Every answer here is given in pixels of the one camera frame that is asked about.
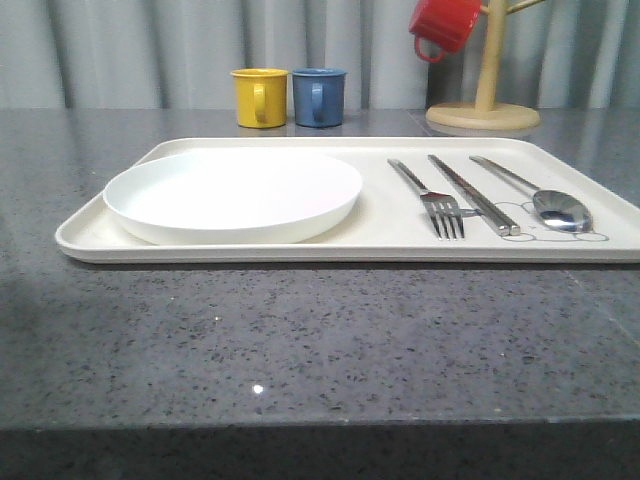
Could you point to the blue enamel mug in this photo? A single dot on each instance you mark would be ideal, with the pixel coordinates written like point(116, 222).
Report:
point(318, 95)

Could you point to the cream rabbit print tray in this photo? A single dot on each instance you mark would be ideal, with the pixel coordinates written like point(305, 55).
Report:
point(387, 223)

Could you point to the grey curtain backdrop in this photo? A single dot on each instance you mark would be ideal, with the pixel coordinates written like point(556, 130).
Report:
point(179, 54)

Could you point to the red enamel mug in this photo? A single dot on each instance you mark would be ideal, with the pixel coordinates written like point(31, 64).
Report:
point(445, 23)

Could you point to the silver metal spoon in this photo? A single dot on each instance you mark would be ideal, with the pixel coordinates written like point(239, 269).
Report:
point(557, 210)

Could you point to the wooden mug tree stand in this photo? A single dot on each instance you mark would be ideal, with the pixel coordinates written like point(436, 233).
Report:
point(485, 112)

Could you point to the white round plate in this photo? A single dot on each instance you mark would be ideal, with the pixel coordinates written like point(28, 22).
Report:
point(233, 196)

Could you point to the silver metal fork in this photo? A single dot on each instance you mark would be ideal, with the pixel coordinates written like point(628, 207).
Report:
point(442, 209)

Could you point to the yellow enamel mug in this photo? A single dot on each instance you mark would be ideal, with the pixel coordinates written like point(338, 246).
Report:
point(261, 97)

